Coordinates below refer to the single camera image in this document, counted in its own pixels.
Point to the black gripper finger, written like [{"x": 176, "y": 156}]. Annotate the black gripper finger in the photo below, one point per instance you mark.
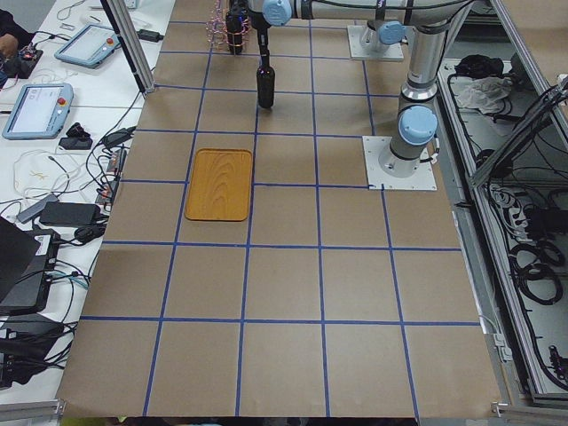
[{"x": 263, "y": 42}]

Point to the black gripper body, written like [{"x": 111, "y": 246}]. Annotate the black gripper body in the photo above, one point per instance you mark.
[{"x": 264, "y": 39}]

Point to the dark wine bottle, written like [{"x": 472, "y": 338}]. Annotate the dark wine bottle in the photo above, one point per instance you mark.
[
  {"x": 235, "y": 18},
  {"x": 265, "y": 82}
]

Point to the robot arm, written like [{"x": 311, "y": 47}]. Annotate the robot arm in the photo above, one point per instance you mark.
[
  {"x": 382, "y": 39},
  {"x": 431, "y": 21}
]

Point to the wooden tray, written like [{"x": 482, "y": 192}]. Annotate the wooden tray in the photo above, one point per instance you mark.
[{"x": 220, "y": 185}]

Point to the teach pendant upper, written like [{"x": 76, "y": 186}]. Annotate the teach pendant upper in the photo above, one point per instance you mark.
[{"x": 90, "y": 47}]

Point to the teach pendant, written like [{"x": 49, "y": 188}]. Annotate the teach pendant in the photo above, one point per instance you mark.
[
  {"x": 40, "y": 111},
  {"x": 90, "y": 47}
]

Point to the teach pendant lower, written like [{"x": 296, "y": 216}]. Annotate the teach pendant lower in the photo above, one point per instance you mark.
[{"x": 40, "y": 111}]

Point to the black power adapter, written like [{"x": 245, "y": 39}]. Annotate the black power adapter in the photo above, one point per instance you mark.
[{"x": 68, "y": 214}]

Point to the black laptop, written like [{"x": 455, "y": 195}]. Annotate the black laptop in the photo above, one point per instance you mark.
[{"x": 27, "y": 259}]

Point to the copper wire wine basket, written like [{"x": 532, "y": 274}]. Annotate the copper wire wine basket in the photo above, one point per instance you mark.
[{"x": 215, "y": 27}]

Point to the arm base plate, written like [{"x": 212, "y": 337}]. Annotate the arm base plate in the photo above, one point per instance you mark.
[
  {"x": 385, "y": 171},
  {"x": 365, "y": 45}
]

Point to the aluminium frame post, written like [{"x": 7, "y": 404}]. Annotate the aluminium frame post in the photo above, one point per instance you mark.
[{"x": 120, "y": 20}]

